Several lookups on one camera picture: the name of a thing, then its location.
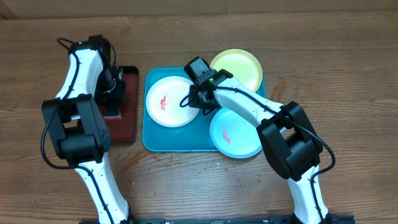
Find white plate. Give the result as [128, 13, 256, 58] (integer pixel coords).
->
[146, 76, 199, 128]

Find light blue plate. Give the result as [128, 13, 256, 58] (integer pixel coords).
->
[210, 108, 262, 159]

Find yellow plate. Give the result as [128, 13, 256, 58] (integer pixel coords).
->
[210, 49, 262, 92]

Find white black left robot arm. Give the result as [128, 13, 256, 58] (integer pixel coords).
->
[40, 35, 134, 223]

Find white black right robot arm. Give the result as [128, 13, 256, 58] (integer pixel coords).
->
[180, 69, 328, 223]

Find black red rectangular tray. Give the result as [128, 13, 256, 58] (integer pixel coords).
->
[97, 66, 139, 144]

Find teal plastic tray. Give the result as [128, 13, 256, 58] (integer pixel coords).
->
[142, 67, 267, 153]

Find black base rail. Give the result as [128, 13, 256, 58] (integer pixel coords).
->
[79, 213, 355, 224]

